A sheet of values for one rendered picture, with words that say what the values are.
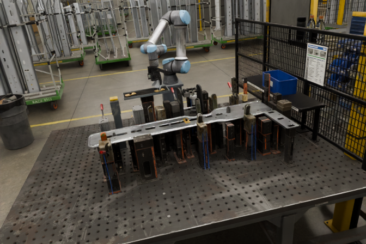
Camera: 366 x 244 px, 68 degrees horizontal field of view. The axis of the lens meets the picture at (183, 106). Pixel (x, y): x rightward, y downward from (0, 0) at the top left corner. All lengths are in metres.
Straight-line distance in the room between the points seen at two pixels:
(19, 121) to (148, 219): 3.13
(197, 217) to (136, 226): 0.35
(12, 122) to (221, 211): 3.41
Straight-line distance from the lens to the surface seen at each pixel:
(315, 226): 2.71
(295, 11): 4.26
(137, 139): 1.82
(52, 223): 1.91
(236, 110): 2.17
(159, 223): 1.68
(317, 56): 2.28
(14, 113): 4.40
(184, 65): 2.42
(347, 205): 2.53
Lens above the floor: 1.89
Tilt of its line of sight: 23 degrees down
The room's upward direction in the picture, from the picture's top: 5 degrees counter-clockwise
